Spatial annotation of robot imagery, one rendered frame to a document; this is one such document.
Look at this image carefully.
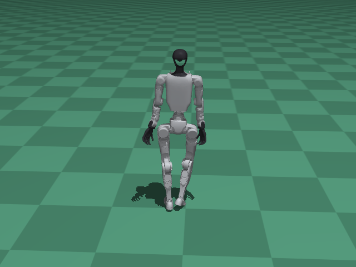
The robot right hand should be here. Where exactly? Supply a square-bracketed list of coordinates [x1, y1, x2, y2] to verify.
[196, 122, 206, 145]

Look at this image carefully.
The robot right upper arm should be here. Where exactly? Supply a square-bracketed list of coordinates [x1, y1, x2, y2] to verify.
[192, 75, 203, 106]

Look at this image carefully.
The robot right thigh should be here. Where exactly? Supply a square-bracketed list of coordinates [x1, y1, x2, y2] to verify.
[181, 123, 198, 170]

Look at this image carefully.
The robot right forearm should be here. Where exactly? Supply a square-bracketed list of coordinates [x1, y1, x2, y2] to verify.
[196, 98, 205, 127]

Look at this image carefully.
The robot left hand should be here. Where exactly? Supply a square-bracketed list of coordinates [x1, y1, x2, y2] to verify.
[142, 120, 155, 145]

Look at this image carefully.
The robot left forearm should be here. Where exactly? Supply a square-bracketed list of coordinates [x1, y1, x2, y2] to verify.
[149, 98, 161, 127]

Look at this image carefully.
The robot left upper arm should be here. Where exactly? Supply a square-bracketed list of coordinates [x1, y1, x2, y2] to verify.
[155, 74, 167, 106]

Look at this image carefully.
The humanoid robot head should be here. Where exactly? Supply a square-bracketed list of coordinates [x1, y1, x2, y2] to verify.
[172, 49, 187, 77]

